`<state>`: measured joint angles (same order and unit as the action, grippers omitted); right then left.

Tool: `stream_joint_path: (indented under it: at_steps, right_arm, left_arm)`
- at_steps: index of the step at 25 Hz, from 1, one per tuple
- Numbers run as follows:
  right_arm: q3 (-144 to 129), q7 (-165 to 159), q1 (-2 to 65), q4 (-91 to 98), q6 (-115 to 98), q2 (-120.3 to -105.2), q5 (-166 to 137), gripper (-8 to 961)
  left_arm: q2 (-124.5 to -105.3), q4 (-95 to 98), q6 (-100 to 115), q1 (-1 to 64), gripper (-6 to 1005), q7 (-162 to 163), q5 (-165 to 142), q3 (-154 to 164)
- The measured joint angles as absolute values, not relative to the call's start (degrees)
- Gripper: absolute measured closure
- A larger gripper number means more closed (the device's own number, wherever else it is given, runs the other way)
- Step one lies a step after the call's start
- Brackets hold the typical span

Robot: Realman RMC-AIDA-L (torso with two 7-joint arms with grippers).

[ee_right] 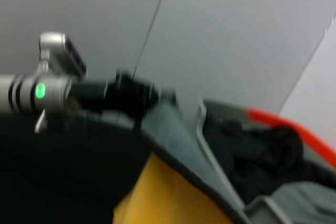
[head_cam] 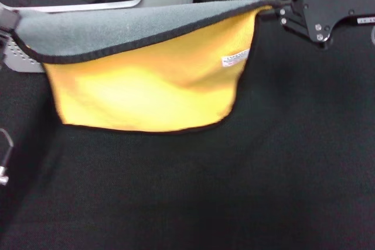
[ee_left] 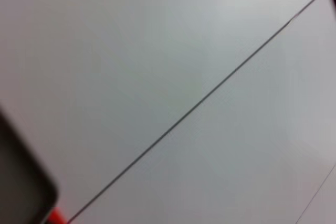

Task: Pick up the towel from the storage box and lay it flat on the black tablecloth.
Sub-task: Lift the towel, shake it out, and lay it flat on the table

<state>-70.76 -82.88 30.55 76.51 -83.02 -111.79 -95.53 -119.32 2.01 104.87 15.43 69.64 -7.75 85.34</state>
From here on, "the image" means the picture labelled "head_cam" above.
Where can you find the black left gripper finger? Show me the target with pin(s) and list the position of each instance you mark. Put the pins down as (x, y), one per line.
(4, 46)
(7, 20)

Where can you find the yellow grey towel black trim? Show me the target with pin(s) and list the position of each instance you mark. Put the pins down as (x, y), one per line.
(146, 86)

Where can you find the black tablecloth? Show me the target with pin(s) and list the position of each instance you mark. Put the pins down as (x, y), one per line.
(263, 174)

